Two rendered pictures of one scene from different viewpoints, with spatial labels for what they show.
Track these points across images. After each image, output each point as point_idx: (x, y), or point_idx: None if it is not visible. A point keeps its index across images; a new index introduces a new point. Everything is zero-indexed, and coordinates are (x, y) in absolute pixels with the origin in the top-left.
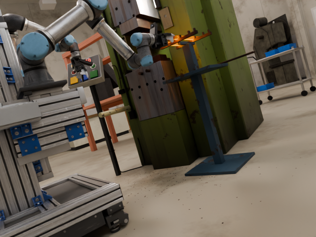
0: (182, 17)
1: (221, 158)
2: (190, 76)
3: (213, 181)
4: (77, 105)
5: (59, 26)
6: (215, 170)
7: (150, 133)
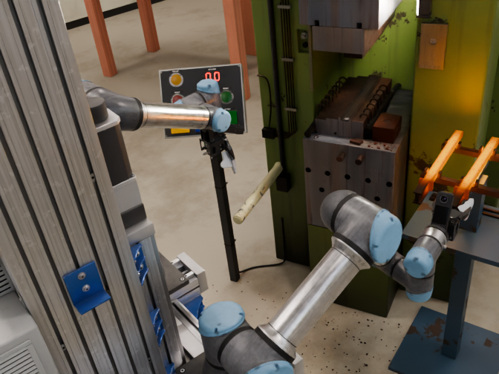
0: (471, 61)
1: (457, 352)
2: None
3: None
4: None
5: (311, 322)
6: None
7: (323, 249)
